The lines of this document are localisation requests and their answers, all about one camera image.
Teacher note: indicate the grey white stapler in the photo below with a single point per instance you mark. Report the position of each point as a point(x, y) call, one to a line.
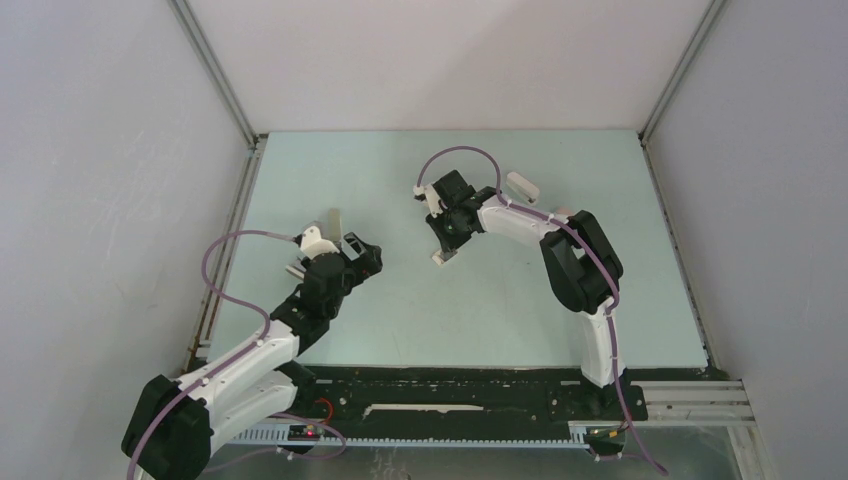
point(295, 270)

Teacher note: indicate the beige stapler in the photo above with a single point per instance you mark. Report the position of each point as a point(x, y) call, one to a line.
point(334, 225)

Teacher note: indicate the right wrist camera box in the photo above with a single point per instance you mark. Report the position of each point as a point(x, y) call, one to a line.
point(428, 195)

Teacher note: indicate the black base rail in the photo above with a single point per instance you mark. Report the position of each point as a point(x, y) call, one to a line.
point(463, 403)

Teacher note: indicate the white cable duct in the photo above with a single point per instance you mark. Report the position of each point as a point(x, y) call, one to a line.
point(295, 434)

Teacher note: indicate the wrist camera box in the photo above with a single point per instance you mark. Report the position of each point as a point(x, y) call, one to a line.
point(428, 195)
point(312, 243)

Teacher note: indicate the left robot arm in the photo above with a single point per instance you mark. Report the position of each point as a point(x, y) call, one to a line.
point(179, 424)

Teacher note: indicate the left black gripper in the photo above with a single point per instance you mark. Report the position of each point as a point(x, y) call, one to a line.
point(365, 264)

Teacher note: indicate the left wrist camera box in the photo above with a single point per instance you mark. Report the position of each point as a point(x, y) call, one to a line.
point(312, 243)

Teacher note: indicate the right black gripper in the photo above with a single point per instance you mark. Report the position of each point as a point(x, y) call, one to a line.
point(449, 244)

